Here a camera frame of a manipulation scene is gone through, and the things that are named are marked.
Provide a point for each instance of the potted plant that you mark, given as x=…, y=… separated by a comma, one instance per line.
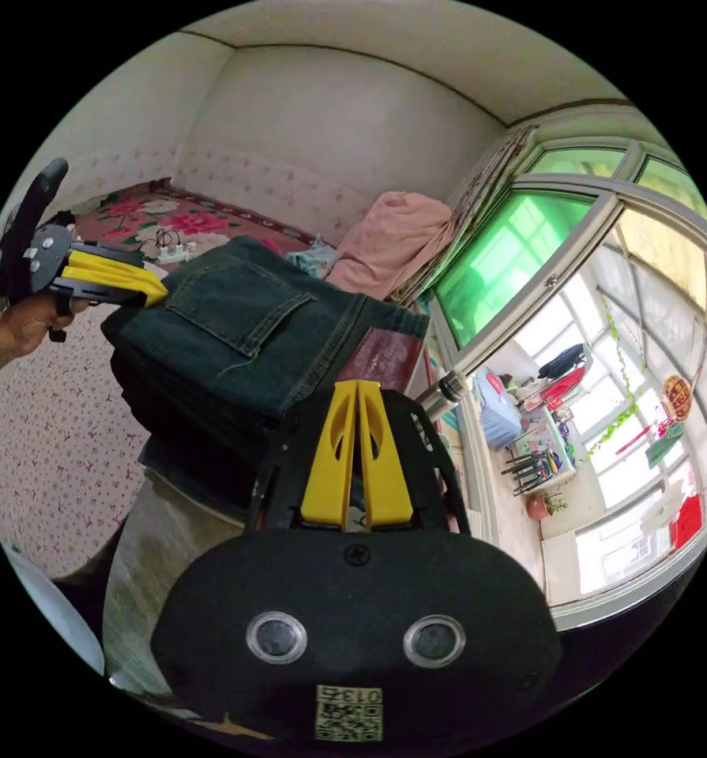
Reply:
x=545, y=507

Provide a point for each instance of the window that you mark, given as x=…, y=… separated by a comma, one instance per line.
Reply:
x=501, y=266

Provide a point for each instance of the pink rolled blanket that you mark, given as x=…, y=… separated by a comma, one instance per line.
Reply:
x=388, y=243

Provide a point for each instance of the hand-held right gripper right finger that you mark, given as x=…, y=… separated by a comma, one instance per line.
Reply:
x=385, y=468

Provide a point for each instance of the white power strip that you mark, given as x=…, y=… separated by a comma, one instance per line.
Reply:
x=175, y=253

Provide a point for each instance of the person's body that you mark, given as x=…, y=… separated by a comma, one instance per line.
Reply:
x=151, y=568

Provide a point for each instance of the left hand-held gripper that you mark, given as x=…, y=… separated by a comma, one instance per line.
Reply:
x=42, y=260

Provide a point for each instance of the dark red glossy board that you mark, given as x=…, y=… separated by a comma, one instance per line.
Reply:
x=388, y=355

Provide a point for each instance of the person's left hand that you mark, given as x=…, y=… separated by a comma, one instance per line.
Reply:
x=30, y=323

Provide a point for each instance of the metal flask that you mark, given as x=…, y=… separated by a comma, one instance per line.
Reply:
x=448, y=389

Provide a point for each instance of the light blue cloth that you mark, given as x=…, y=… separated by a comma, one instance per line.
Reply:
x=313, y=259

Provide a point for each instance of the patterned curtain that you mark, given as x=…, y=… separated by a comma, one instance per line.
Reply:
x=488, y=173

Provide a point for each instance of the blue long pants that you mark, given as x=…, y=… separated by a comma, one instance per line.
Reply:
x=234, y=337

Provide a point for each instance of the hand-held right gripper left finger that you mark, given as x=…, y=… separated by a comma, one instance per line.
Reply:
x=328, y=462

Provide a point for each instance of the bed with floral sheet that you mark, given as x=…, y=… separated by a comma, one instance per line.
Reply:
x=51, y=426

